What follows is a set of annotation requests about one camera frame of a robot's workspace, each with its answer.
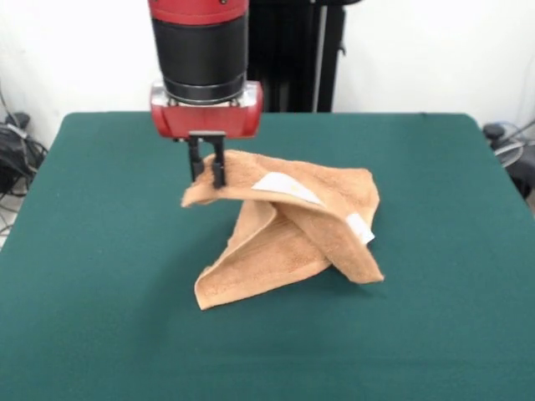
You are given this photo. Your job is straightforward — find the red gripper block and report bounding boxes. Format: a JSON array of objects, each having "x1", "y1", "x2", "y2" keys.
[{"x1": 149, "y1": 79, "x2": 264, "y2": 188}]

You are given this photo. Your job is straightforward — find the tan terry towel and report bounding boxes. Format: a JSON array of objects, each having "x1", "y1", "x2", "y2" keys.
[{"x1": 180, "y1": 150, "x2": 385, "y2": 312}]

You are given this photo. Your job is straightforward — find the dark green table cloth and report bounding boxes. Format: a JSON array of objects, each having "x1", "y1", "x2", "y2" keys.
[{"x1": 0, "y1": 111, "x2": 535, "y2": 401}]

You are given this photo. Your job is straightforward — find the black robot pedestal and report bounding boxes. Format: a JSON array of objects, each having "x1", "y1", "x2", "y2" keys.
[{"x1": 246, "y1": 0, "x2": 349, "y2": 114}]

